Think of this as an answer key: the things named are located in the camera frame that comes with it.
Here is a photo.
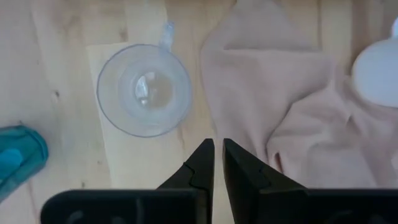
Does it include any small clear glass cup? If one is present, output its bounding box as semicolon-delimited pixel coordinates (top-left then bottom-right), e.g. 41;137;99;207
96;21;193;138

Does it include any pink cloth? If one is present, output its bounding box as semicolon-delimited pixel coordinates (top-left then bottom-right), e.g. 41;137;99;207
200;0;398;189

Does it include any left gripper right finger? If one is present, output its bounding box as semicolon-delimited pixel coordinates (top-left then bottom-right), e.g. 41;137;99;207
223;138;398;224

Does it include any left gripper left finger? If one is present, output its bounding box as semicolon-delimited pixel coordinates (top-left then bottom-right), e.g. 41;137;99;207
40;138;215;224

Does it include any teal faceted plastic cup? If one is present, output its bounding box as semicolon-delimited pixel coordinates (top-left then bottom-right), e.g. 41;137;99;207
0;125;50;203

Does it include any white ceramic mug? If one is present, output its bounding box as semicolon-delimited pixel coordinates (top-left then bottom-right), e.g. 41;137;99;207
351;17;398;108

